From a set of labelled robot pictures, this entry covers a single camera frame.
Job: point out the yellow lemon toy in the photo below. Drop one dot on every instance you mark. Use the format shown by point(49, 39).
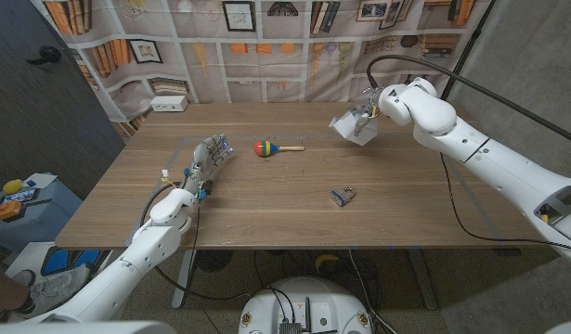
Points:
point(12, 186)

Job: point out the striped wooden maraca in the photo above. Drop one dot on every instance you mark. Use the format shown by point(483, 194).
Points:
point(264, 148)

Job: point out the black backdrop stand pole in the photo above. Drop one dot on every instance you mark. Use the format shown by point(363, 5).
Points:
point(471, 42)

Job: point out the grey table leg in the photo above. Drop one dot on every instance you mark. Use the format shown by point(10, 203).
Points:
point(424, 283)

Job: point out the white power strip box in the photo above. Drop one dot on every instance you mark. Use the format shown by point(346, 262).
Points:
point(169, 104)

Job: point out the black round fan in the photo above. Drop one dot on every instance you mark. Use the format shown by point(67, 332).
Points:
point(214, 260)

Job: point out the white and blue floor mat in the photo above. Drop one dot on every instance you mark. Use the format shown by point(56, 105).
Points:
point(57, 264)

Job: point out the white milk carton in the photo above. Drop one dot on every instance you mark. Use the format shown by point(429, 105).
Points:
point(345, 125)

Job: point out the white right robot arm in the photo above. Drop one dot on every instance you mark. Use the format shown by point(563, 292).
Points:
point(494, 162)

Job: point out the white table leg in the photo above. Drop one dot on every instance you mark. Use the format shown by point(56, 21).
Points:
point(183, 287)

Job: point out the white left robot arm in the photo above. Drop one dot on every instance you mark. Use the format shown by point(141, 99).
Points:
point(136, 255)

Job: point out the white robot torso edge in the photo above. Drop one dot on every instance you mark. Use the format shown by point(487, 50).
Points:
point(81, 328)

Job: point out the blue grey cabinet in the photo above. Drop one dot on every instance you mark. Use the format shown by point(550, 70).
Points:
point(39, 222)

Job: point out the printed bookshelf backdrop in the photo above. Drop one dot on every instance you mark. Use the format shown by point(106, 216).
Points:
point(266, 55)

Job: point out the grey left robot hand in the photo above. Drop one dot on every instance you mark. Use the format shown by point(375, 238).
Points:
point(206, 160)

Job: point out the silver padlock with blue band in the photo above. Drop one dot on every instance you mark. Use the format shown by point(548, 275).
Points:
point(341, 196)

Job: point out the yellow banana toy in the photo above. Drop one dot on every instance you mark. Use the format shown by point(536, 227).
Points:
point(326, 260)

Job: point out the white paper sheet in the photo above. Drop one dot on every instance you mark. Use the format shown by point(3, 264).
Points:
point(40, 180)

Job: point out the person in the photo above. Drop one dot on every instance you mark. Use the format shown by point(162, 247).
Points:
point(2, 292)

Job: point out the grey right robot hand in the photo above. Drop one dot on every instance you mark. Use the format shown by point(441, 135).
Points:
point(372, 104)

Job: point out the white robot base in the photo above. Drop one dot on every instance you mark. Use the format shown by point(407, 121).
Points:
point(308, 301)

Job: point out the orange box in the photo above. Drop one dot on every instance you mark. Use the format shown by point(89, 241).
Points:
point(8, 210)

